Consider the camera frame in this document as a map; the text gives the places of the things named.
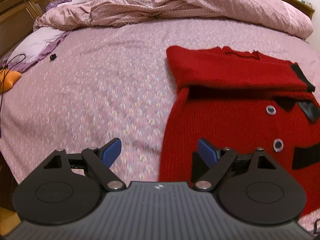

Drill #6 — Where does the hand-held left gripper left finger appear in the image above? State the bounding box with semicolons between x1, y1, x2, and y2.
42;137;127;191

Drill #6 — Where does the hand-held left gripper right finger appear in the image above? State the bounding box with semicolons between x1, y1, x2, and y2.
194;137;279;191

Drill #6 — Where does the red knit cardigan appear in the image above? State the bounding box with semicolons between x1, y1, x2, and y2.
158;45;320;218

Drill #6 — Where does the orange plush toy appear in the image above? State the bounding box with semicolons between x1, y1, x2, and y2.
0;69;22;94

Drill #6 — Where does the lavender ruffled pillow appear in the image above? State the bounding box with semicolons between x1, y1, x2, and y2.
46;0;89;12
5;26;73;73

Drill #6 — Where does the pink quilt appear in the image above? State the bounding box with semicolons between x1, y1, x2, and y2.
34;0;314;41

